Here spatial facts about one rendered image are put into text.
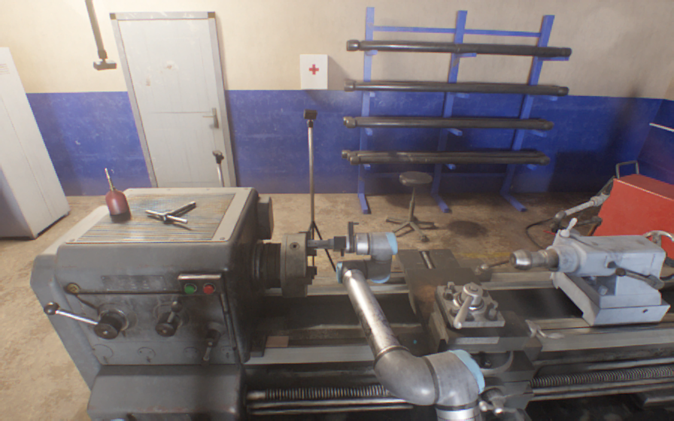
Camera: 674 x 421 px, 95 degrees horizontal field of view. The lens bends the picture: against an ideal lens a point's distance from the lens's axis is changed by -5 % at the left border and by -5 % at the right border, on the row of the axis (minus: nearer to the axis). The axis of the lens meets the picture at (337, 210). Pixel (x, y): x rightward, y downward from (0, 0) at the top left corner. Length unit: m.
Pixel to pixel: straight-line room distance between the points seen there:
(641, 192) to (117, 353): 3.97
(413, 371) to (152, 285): 0.79
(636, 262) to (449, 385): 1.08
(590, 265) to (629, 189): 2.38
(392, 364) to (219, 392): 0.66
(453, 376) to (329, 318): 0.79
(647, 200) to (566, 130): 1.73
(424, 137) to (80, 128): 4.28
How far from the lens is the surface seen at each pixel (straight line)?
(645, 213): 3.97
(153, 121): 4.56
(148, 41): 4.41
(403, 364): 0.94
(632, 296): 1.84
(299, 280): 1.21
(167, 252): 1.10
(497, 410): 1.28
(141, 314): 1.24
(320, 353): 1.34
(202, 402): 1.36
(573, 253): 1.63
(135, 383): 1.45
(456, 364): 0.97
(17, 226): 4.65
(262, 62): 4.11
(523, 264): 1.53
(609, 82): 5.45
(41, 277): 1.35
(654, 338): 1.92
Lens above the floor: 1.89
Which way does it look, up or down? 28 degrees down
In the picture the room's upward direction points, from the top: 1 degrees clockwise
